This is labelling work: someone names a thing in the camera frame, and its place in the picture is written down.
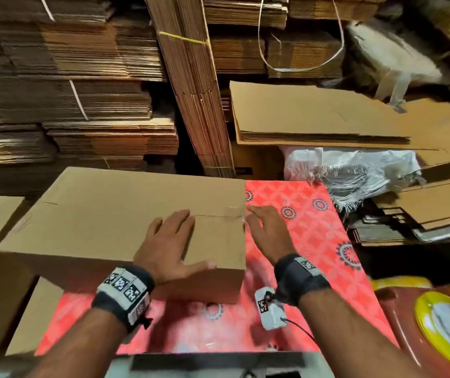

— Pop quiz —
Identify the low pile of cardboard sheets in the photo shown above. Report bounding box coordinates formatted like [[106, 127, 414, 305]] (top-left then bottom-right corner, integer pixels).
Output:
[[349, 173, 450, 247]]

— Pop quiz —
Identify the red patterned table cloth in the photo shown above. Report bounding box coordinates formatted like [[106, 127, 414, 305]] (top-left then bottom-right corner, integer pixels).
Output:
[[35, 181, 399, 355]]

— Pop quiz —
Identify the white woven sack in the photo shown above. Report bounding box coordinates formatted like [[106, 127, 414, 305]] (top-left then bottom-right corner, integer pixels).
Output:
[[284, 147, 423, 209]]

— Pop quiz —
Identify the person's right hand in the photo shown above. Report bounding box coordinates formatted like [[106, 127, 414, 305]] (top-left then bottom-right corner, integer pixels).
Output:
[[244, 204, 298, 266]]

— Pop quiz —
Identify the person's right forearm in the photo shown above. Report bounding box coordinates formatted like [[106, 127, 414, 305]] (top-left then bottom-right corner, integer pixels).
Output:
[[297, 287, 426, 378]]

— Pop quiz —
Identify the white plastic strap loop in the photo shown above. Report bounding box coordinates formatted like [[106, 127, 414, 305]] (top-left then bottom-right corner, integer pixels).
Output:
[[258, 0, 346, 74]]

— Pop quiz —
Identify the dark brown cardboard box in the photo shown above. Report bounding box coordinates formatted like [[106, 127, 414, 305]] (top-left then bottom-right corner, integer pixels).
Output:
[[231, 144, 287, 180]]

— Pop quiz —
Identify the wall of cardboard stacks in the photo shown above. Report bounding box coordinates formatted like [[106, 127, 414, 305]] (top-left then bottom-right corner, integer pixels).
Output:
[[0, 0, 450, 194]]

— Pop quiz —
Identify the black left wrist strap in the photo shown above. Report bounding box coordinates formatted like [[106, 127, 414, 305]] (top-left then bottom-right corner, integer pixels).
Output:
[[91, 265, 157, 334]]

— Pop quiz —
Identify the black right camera cable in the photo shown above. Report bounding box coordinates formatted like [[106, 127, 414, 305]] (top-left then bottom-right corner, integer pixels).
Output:
[[284, 314, 320, 343]]

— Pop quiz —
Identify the person's left hand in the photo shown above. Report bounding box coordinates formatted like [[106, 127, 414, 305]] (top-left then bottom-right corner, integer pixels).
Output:
[[133, 209, 218, 286]]

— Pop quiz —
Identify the yellow-tied cardboard bundle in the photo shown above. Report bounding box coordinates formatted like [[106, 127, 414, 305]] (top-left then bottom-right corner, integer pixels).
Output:
[[145, 0, 235, 178]]

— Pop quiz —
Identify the yellow round disc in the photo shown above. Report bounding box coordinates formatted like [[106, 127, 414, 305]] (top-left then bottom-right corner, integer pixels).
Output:
[[414, 291, 450, 371]]

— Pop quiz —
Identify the red plastic stool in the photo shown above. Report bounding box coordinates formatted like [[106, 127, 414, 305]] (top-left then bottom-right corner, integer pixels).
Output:
[[374, 283, 450, 378]]

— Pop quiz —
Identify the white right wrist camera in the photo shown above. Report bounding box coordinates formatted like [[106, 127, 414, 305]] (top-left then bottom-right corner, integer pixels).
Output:
[[255, 286, 289, 331]]

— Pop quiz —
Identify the white plastic sack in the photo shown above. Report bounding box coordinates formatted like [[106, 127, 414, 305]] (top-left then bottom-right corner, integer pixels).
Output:
[[347, 19, 446, 107]]

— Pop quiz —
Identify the person's left forearm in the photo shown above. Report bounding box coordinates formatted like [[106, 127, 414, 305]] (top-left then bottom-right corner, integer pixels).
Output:
[[28, 307, 127, 378]]

